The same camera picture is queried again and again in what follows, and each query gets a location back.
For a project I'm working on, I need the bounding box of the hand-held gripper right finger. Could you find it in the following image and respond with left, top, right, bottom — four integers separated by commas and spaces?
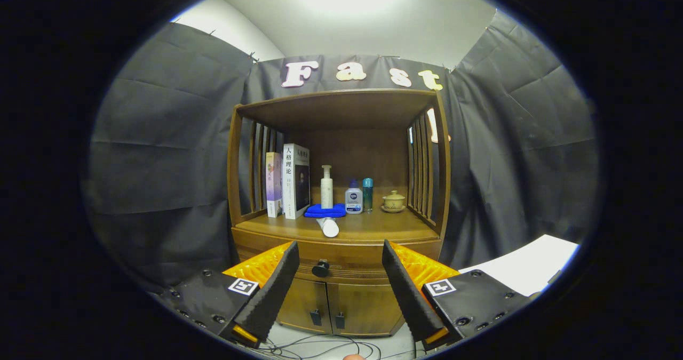
382, 239, 531, 350

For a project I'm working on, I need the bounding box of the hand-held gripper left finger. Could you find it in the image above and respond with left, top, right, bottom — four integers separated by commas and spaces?
160, 241, 300, 349

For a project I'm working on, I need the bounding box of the brown wooden drawer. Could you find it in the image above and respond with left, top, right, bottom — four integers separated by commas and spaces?
232, 227, 443, 286

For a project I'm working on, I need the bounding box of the white green tube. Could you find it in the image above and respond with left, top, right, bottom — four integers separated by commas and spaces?
316, 217, 340, 238

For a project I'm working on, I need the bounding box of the wooden cabinet door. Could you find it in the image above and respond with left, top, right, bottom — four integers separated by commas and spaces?
277, 277, 332, 334
327, 281, 406, 337

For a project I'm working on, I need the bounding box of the wooden countertop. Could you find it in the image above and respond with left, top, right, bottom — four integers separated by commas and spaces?
235, 206, 441, 243

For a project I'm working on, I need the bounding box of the brown wooden cabinet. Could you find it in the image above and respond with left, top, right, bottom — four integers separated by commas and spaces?
227, 89, 451, 338

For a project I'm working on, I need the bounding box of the yellow lidded teacup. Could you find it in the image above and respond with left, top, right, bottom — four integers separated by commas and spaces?
381, 190, 406, 213

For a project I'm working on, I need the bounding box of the blue folded cloth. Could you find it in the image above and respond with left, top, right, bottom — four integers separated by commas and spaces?
304, 203, 347, 218

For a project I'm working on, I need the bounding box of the purple book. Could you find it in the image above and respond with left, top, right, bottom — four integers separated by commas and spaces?
265, 152, 283, 218

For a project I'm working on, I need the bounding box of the white bottle blue cap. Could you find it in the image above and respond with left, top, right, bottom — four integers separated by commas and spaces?
345, 179, 364, 214

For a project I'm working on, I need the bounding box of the white book dark portrait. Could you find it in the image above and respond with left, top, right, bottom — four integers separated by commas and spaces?
282, 143, 311, 220

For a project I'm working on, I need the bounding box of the white pump bottle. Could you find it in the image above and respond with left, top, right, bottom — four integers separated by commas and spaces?
321, 165, 333, 210

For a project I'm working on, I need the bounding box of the white table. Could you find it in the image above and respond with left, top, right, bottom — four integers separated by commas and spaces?
459, 235, 579, 297

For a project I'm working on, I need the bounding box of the black backdrop cloth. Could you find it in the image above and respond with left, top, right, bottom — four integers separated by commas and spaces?
83, 11, 598, 291

